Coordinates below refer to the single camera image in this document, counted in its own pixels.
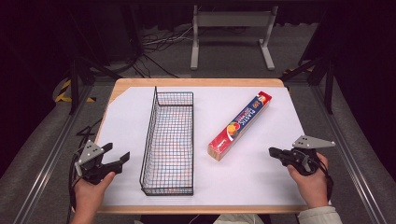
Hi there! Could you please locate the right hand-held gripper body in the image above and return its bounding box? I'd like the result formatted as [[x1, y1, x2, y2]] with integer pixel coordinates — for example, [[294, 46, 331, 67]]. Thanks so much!
[[280, 134, 337, 177]]

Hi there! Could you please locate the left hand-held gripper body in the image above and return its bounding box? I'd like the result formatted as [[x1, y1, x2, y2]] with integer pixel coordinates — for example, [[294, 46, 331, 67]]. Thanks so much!
[[74, 139, 109, 186]]

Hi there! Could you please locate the red plastic wrap box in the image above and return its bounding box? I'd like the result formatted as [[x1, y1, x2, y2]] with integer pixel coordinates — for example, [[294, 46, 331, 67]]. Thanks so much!
[[206, 91, 273, 162]]

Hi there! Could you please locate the black wire basket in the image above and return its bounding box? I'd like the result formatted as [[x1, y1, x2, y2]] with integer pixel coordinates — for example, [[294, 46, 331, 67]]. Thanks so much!
[[139, 86, 195, 197]]

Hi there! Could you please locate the person's right hand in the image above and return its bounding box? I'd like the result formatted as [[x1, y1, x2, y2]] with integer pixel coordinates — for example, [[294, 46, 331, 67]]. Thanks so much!
[[286, 152, 331, 209]]

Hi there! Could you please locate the person's left hand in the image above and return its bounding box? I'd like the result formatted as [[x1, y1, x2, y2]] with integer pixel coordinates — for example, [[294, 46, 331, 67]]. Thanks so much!
[[73, 171, 117, 217]]

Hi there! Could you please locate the white paper sheet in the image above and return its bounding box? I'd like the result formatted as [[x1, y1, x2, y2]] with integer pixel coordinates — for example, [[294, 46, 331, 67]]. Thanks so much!
[[95, 86, 308, 207]]

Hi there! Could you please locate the yellow black hazard tape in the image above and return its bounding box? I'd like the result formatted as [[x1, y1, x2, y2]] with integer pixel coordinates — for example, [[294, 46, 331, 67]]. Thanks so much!
[[54, 78, 97, 104]]

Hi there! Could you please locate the person's light clothing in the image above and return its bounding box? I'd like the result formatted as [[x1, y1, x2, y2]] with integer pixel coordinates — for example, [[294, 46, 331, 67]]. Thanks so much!
[[213, 213, 266, 224]]

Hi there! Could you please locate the grey metal stand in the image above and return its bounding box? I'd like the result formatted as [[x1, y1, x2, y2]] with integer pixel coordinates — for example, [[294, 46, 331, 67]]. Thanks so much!
[[190, 4, 279, 72]]

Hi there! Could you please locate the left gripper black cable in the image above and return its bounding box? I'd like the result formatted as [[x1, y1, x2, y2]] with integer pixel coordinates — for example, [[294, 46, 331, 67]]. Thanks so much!
[[65, 117, 104, 224]]

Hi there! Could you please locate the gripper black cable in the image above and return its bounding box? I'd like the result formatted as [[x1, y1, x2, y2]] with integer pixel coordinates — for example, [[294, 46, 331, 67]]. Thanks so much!
[[314, 150, 335, 202], [65, 117, 104, 224]]

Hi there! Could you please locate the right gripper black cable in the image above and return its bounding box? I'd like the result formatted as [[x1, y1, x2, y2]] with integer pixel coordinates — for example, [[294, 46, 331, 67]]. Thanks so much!
[[314, 150, 335, 202]]

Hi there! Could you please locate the aluminium rail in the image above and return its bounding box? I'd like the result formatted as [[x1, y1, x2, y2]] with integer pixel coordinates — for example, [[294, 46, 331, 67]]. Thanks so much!
[[12, 85, 94, 224], [311, 85, 389, 224]]

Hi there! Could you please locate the bundle of floor cables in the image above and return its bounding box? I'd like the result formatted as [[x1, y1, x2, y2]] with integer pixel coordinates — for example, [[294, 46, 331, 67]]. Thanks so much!
[[122, 24, 195, 79]]

